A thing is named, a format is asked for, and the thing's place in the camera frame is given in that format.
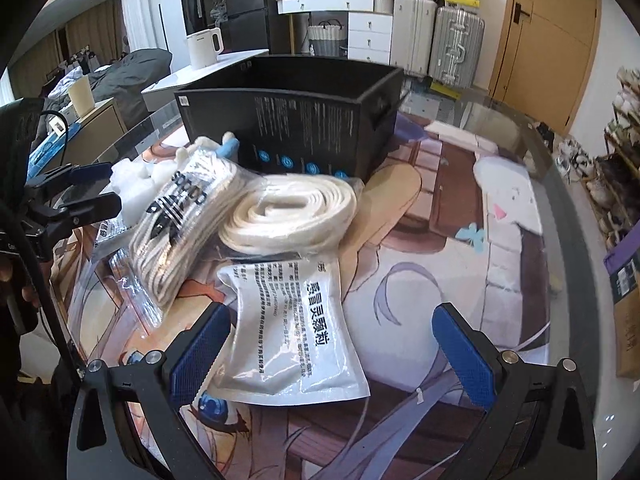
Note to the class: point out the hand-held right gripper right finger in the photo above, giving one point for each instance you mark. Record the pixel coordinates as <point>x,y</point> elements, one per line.
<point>462,360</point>

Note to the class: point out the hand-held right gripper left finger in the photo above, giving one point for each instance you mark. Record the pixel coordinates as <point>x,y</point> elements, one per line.
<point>200,355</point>

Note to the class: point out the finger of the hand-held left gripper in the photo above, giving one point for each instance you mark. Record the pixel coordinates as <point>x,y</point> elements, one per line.
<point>90,172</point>
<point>95,207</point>

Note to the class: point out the white medicine pouch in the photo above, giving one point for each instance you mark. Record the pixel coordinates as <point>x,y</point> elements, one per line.
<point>290,330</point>

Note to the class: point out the black cardboard box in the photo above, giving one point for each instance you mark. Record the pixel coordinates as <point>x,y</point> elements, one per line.
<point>300,120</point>

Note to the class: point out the blue packet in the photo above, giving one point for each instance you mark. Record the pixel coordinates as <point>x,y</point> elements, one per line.
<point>50,152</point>

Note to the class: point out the beige bedside cabinet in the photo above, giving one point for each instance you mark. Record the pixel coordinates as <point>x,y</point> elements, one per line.
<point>100,125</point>

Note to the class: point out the beige bin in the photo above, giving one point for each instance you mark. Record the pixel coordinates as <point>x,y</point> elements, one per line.
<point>81,97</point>

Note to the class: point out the dark grey duvet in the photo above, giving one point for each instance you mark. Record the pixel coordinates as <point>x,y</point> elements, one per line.
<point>130,80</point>

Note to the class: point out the printed table mat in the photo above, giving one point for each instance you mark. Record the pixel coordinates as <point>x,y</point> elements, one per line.
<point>400,260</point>

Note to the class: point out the white side table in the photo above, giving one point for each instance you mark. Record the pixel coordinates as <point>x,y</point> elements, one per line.
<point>170,82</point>

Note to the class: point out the beige curtains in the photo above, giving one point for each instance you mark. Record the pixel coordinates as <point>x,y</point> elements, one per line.
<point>95,30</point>

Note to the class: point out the white electric kettle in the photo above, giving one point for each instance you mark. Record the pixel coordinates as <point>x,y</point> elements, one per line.
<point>202,47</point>

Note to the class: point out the brown cardboard box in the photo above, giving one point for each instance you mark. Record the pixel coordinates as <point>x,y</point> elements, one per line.
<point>630,335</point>

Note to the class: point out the purple box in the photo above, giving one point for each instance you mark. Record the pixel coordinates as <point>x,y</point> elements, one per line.
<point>620,260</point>

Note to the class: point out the pile of shoes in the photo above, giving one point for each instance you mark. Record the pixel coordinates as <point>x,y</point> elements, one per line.
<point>575,160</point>

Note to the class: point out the shoe rack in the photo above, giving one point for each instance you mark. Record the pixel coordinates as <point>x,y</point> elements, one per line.
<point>620,160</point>

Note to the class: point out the grey storage basket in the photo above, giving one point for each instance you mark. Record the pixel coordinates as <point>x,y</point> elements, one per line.
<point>327,40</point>

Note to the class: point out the white dressing table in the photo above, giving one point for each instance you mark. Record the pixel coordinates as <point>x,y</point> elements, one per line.
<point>370,35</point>

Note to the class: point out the silver suitcase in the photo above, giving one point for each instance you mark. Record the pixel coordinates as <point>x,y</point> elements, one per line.
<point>457,45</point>

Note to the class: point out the wooden door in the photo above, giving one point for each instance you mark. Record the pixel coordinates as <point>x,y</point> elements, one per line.
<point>545,50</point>

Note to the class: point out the white suitcase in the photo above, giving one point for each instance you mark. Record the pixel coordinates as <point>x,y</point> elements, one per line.
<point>415,35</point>

